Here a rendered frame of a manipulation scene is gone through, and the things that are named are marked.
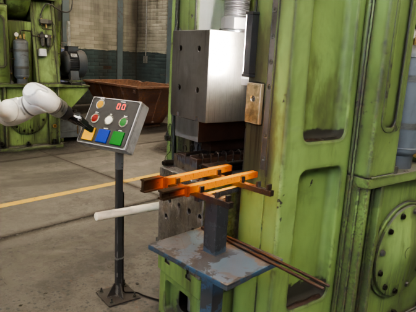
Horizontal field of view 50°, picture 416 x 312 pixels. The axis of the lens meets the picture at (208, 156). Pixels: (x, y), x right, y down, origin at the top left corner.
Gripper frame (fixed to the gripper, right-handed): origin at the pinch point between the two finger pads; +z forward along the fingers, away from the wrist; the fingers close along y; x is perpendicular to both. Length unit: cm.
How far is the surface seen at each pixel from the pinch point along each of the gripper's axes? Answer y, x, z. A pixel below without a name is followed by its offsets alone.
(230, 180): 97, -19, -23
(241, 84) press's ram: 76, 33, 3
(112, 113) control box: 0.5, 13.9, 12.7
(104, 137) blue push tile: 2.0, -0.1, 12.1
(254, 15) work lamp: 86, 51, -23
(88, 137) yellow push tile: -8.7, -1.6, 12.0
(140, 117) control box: 16.8, 15.1, 15.9
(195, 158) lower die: 62, -4, 8
